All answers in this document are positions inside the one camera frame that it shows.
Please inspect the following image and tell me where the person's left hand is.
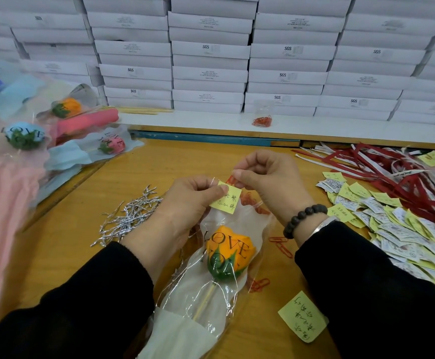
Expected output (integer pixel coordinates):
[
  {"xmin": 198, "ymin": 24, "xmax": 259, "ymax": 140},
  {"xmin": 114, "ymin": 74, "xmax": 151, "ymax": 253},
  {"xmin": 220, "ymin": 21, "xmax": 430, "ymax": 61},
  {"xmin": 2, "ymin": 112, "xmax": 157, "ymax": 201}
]
[{"xmin": 122, "ymin": 176, "xmax": 229, "ymax": 283}]

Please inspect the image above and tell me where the person's right hand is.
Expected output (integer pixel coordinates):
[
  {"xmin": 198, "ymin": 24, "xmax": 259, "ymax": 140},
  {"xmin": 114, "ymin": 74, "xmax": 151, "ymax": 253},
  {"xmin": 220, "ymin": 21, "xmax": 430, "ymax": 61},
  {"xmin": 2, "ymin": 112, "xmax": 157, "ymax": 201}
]
[{"xmin": 232, "ymin": 149, "xmax": 329, "ymax": 244}]

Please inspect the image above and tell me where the yellow note tag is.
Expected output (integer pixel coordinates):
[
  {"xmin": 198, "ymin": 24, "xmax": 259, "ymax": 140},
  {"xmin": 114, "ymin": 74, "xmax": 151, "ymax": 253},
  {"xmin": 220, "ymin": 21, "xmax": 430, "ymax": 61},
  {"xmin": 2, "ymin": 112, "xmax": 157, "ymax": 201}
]
[{"xmin": 210, "ymin": 180, "xmax": 243, "ymax": 216}]

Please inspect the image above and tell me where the orange rose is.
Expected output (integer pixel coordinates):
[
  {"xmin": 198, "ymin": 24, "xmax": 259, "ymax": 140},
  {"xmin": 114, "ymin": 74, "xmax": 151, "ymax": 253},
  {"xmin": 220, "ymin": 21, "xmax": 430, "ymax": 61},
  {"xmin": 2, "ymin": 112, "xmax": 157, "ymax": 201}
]
[{"xmin": 137, "ymin": 198, "xmax": 272, "ymax": 359}]

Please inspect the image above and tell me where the pile of yellow white tags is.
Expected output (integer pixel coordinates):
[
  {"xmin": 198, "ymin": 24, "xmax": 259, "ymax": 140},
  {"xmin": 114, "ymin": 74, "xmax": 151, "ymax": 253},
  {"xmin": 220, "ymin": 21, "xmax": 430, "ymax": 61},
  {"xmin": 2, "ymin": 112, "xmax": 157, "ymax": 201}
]
[{"xmin": 277, "ymin": 149, "xmax": 435, "ymax": 343}]

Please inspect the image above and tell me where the pile of red ribbons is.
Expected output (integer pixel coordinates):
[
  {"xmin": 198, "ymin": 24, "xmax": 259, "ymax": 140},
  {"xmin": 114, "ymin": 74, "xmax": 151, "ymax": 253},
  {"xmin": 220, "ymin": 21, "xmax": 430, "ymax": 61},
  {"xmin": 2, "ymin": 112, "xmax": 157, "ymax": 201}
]
[{"xmin": 296, "ymin": 142, "xmax": 435, "ymax": 236}]

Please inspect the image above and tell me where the pile of flowers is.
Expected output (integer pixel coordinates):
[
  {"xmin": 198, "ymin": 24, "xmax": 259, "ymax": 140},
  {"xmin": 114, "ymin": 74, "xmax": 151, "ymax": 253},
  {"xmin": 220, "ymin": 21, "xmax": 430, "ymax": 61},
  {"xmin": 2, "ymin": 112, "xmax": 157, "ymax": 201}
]
[{"xmin": 0, "ymin": 56, "xmax": 144, "ymax": 341}]

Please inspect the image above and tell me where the person's left forearm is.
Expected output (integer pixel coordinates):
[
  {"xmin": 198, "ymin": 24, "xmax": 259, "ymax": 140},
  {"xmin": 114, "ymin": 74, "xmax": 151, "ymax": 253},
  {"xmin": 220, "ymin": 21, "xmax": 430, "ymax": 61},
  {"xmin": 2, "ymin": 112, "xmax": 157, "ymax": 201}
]
[{"xmin": 0, "ymin": 241, "xmax": 156, "ymax": 359}]

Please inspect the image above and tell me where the person's right forearm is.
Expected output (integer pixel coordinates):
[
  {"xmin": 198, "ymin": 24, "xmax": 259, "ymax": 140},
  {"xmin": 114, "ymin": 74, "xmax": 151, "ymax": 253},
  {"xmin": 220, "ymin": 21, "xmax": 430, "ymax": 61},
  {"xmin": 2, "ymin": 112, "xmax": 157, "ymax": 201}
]
[{"xmin": 294, "ymin": 220, "xmax": 435, "ymax": 359}]

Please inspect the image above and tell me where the pile of silver twist ties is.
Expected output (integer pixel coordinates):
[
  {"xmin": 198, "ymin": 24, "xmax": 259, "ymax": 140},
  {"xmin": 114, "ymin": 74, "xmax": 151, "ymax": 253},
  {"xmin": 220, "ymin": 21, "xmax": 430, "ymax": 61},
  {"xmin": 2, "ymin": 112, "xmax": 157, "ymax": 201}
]
[{"xmin": 90, "ymin": 185, "xmax": 164, "ymax": 247}]

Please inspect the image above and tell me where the pile of orange paper clips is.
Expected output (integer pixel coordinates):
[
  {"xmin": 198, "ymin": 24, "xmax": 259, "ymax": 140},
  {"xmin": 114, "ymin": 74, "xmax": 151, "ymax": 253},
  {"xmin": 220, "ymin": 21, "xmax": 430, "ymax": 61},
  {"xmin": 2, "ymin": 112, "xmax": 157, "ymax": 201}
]
[{"xmin": 225, "ymin": 174, "xmax": 293, "ymax": 292}]

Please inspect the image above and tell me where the small bag of red clips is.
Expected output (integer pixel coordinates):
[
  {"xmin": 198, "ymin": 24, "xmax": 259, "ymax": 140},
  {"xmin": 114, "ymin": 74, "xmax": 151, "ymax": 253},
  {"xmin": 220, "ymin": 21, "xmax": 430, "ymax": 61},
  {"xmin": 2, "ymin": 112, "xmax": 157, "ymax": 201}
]
[{"xmin": 252, "ymin": 108, "xmax": 274, "ymax": 129}]

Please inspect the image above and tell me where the long white board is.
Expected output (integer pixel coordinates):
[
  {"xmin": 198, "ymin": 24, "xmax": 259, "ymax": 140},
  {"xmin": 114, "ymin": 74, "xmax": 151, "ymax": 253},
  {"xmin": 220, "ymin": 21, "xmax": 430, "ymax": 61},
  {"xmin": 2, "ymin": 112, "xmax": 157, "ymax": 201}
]
[{"xmin": 120, "ymin": 110, "xmax": 435, "ymax": 150}]

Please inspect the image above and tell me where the wooden sticks bundle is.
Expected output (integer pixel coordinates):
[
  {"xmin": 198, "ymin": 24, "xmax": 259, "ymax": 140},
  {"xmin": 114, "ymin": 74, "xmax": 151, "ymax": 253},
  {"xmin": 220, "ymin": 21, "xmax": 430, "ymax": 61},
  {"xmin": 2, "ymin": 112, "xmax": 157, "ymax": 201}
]
[{"xmin": 119, "ymin": 107, "xmax": 174, "ymax": 116}]

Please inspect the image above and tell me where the black bead bracelet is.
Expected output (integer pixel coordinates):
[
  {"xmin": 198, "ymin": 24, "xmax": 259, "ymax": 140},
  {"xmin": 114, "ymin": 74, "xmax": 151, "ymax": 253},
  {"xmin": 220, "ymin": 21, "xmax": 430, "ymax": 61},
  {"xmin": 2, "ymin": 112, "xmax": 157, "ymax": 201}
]
[{"xmin": 283, "ymin": 203, "xmax": 329, "ymax": 240}]

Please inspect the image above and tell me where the wall of stacked white boxes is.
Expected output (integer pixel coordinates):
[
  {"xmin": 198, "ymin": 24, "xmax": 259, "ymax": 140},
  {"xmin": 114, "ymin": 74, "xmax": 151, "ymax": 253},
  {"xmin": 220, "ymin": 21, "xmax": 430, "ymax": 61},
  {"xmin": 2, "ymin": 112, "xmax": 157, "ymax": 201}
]
[{"xmin": 0, "ymin": 0, "xmax": 435, "ymax": 126}]

